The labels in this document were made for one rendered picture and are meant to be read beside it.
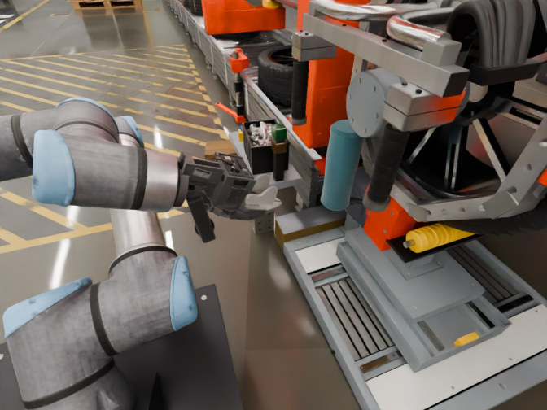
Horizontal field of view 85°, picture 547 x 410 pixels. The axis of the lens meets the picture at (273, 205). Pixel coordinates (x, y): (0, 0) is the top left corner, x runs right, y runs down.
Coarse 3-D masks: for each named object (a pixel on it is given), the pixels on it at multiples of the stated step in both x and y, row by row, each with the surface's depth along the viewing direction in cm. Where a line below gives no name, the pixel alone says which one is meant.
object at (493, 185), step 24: (504, 96) 58; (456, 120) 69; (480, 120) 63; (528, 120) 54; (408, 144) 88; (432, 144) 90; (456, 144) 70; (408, 168) 84; (432, 168) 84; (456, 168) 71; (480, 168) 84; (504, 168) 61; (432, 192) 77; (456, 192) 72; (480, 192) 69
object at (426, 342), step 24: (360, 264) 117; (360, 288) 113; (384, 312) 101; (456, 312) 102; (480, 312) 98; (408, 336) 95; (432, 336) 92; (456, 336) 95; (480, 336) 93; (408, 360) 94; (432, 360) 89
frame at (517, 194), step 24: (384, 0) 67; (408, 0) 67; (360, 24) 76; (384, 24) 74; (528, 144) 46; (528, 168) 48; (408, 192) 75; (504, 192) 51; (528, 192) 48; (432, 216) 68; (456, 216) 62; (480, 216) 56; (504, 216) 52
